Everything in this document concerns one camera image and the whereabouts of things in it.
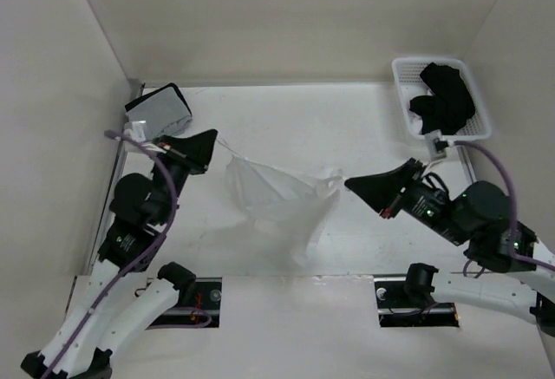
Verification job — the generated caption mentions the black tank top in basket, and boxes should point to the black tank top in basket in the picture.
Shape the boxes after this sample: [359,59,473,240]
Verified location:
[409,62,476,135]

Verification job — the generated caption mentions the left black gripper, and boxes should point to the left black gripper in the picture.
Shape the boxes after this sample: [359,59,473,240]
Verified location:
[149,128,219,224]

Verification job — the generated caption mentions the white tank top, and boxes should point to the white tank top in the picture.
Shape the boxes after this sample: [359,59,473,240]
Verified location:
[217,137,345,266]

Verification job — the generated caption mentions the white plastic basket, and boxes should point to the white plastic basket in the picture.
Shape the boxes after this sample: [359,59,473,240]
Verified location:
[391,56,492,140]

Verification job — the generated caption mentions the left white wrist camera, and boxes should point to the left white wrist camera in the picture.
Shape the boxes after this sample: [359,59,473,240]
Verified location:
[123,121,147,143]

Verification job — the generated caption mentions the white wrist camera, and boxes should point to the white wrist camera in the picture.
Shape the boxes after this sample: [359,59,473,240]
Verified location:
[424,130,449,165]
[123,121,147,143]

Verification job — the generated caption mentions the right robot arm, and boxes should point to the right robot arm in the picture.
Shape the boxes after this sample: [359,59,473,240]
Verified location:
[345,159,554,336]

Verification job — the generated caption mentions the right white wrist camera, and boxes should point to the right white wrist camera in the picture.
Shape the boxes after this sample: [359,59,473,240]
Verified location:
[424,130,449,165]

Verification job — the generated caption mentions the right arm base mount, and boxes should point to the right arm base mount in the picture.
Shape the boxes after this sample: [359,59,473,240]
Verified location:
[374,277,460,328]

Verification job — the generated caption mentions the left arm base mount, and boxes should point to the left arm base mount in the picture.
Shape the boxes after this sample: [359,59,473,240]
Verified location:
[148,278,223,330]

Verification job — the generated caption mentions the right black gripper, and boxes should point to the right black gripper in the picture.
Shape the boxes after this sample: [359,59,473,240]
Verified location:
[344,155,470,244]

